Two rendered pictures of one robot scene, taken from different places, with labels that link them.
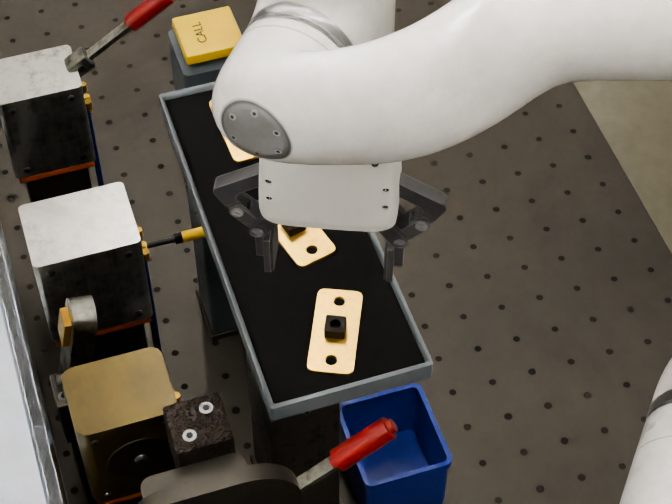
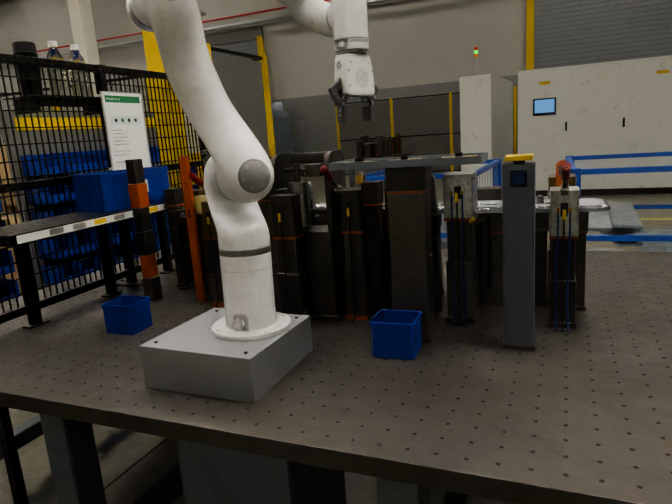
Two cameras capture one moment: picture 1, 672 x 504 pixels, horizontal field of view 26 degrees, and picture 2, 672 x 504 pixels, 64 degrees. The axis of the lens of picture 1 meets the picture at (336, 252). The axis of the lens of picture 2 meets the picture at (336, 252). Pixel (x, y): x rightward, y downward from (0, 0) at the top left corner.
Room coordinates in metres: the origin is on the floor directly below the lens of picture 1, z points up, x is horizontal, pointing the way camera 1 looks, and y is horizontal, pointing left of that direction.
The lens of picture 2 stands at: (1.54, -1.11, 1.24)
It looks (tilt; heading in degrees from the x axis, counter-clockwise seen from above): 12 degrees down; 130
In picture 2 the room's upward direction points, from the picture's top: 4 degrees counter-clockwise
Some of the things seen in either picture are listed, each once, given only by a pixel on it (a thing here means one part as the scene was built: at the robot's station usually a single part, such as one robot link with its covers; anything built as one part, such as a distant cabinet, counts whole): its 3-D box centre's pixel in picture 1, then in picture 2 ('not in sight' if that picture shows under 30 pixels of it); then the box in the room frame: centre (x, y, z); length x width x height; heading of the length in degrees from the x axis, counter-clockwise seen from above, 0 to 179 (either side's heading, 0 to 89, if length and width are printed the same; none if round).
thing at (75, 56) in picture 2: not in sight; (78, 72); (-0.56, -0.06, 1.53); 0.07 x 0.07 x 0.20
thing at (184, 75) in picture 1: (223, 191); (519, 256); (1.06, 0.13, 0.92); 0.08 x 0.08 x 0.44; 18
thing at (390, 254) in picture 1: (407, 240); (338, 108); (0.69, -0.05, 1.29); 0.03 x 0.03 x 0.07; 84
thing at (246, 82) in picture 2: not in sight; (248, 166); (-2.22, 2.19, 1.00); 1.04 x 0.14 x 2.00; 107
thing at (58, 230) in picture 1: (120, 348); (460, 248); (0.86, 0.22, 0.90); 0.13 x 0.08 x 0.41; 108
